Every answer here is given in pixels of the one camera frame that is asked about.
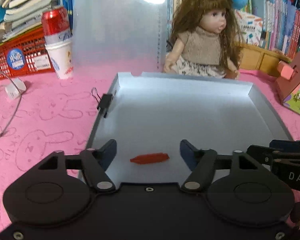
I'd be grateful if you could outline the pink cardboard house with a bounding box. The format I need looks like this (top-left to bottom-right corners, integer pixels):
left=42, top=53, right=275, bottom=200
left=275, top=44, right=300, bottom=120

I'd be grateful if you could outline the translucent plastic sheet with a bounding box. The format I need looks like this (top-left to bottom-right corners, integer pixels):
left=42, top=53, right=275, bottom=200
left=71, top=0, right=169, bottom=77

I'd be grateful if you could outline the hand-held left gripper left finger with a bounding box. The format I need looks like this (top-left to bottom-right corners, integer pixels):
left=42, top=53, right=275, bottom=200
left=37, top=139, right=118, bottom=193

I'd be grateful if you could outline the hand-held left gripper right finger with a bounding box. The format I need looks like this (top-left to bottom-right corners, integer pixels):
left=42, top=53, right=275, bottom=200
left=179, top=139, right=265, bottom=193

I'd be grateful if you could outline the grey shallow tray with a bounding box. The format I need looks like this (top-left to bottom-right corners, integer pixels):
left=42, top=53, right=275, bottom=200
left=86, top=72, right=294, bottom=184

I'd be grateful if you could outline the brown-haired doll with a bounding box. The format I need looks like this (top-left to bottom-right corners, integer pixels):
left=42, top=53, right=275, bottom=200
left=164, top=0, right=243, bottom=80

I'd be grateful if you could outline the row of colourful books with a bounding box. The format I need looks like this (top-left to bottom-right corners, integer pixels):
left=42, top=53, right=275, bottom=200
left=236, top=0, right=300, bottom=60

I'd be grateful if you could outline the grey cable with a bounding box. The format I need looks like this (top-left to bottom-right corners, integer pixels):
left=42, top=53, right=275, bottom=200
left=0, top=67, right=23, bottom=142

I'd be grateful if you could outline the pink rabbit-print blanket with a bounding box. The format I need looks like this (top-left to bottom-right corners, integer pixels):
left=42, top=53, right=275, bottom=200
left=0, top=67, right=300, bottom=237

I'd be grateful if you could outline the black binder clip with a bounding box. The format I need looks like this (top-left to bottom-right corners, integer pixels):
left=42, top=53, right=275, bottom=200
left=91, top=87, right=115, bottom=118

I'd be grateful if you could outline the white charger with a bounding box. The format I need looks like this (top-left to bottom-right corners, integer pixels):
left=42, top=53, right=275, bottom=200
left=5, top=78, right=27, bottom=102

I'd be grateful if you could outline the red hair clip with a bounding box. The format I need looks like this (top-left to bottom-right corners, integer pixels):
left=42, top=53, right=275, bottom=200
left=130, top=152, right=170, bottom=165

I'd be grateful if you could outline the white paper cup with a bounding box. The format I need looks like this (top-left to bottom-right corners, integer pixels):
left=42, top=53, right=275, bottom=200
left=44, top=39, right=74, bottom=80

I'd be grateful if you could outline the red plastic basket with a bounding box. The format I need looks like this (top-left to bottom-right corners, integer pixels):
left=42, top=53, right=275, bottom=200
left=0, top=26, right=55, bottom=81

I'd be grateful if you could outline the stack of worn books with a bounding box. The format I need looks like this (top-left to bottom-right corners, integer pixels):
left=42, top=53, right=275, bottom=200
left=0, top=0, right=62, bottom=43

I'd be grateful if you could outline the red drink can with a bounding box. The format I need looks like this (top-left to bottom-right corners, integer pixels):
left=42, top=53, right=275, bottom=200
left=41, top=6, right=73, bottom=43

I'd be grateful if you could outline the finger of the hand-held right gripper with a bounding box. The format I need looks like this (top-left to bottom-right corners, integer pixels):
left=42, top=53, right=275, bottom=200
left=247, top=144, right=300, bottom=171
left=269, top=139, right=300, bottom=153

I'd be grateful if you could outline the wooden box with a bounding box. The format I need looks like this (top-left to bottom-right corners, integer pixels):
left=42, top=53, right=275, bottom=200
left=236, top=44, right=293, bottom=78

